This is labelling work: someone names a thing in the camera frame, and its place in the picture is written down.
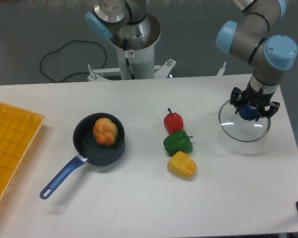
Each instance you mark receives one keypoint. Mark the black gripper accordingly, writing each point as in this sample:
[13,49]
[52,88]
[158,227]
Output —
[256,99]

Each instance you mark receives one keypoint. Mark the glass pot lid blue knob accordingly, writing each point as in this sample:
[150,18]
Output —
[242,125]

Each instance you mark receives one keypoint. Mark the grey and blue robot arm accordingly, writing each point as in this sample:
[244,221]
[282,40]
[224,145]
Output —
[270,57]

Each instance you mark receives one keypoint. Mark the red bell pepper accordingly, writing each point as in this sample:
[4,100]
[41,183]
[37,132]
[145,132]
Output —
[173,122]

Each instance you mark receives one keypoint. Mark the green bell pepper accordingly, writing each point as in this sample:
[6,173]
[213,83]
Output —
[178,141]

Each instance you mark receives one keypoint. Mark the yellow bell pepper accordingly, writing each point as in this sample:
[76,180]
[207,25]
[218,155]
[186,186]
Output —
[182,165]

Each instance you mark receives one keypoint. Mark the knotted bread roll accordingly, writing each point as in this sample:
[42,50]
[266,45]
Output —
[105,132]

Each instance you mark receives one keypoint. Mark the yellow woven basket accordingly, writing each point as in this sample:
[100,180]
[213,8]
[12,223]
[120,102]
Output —
[18,128]

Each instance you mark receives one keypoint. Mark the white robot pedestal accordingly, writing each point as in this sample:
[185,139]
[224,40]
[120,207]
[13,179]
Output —
[135,47]

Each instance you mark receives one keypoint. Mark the dark pot with blue handle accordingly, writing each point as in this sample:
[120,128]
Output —
[88,150]

